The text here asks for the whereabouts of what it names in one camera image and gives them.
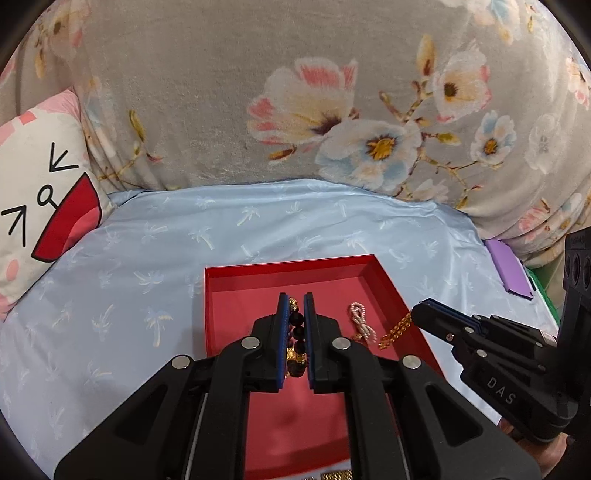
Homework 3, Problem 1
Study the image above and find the green object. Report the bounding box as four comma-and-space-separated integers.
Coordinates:
525, 263, 565, 326

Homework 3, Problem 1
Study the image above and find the pearl bead bracelet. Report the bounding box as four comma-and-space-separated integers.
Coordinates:
348, 301, 376, 345

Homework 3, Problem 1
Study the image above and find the white cat face pillow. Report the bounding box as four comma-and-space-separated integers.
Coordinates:
0, 89, 115, 322

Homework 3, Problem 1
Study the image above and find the red cardboard box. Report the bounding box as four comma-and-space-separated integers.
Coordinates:
204, 254, 445, 480

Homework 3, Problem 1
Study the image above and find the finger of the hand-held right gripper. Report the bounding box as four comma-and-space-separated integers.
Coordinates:
426, 298, 557, 354
411, 303, 548, 376

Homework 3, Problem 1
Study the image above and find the gold chain bracelet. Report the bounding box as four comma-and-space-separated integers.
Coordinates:
378, 312, 415, 352

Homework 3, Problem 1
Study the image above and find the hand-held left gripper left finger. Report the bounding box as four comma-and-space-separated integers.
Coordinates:
53, 292, 290, 480

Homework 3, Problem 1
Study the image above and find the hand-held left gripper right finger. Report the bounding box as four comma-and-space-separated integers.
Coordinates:
303, 291, 542, 480

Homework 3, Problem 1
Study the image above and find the purple notebook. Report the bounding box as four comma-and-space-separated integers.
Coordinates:
482, 238, 535, 299

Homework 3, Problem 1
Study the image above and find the person's right hand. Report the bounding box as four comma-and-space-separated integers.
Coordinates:
501, 415, 573, 480

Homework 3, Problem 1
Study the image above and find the light blue palm-print sheet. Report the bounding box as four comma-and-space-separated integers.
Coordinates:
0, 178, 563, 480

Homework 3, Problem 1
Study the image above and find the grey floral blanket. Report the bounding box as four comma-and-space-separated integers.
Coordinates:
0, 0, 591, 271

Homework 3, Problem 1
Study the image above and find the dark bead bracelet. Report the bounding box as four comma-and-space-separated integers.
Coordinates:
286, 295, 308, 380

